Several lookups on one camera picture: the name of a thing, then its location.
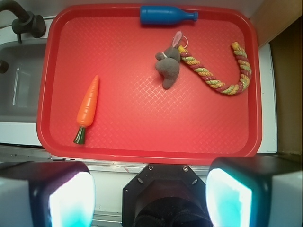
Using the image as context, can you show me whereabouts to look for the red plastic tray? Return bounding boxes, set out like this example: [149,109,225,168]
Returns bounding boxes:
[37,4,262,165]

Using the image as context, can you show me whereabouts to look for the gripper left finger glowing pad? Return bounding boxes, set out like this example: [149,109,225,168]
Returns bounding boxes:
[0,161,96,227]

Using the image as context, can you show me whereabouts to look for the dark sink knob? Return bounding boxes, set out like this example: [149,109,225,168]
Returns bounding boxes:
[0,60,9,74]

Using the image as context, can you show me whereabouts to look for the dark metal faucet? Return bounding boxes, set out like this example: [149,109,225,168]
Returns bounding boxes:
[0,0,46,44]

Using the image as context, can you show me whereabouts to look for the blue plastic toy bottle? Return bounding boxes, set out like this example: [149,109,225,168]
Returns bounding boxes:
[140,6,198,25]

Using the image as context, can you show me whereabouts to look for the orange plastic toy carrot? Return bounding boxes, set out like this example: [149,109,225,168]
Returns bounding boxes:
[73,75,99,145]

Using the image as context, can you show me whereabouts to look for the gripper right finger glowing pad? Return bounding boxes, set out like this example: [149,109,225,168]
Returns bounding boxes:
[205,156,303,227]

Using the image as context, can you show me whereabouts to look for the grey toy sink basin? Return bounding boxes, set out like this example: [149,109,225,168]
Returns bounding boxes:
[0,39,47,123]

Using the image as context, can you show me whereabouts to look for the multicolour twisted rope toy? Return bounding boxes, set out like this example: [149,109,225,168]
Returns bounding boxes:
[178,42,253,96]

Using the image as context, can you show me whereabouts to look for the grey plush bunny toy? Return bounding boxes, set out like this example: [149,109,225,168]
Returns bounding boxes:
[155,31,183,89]

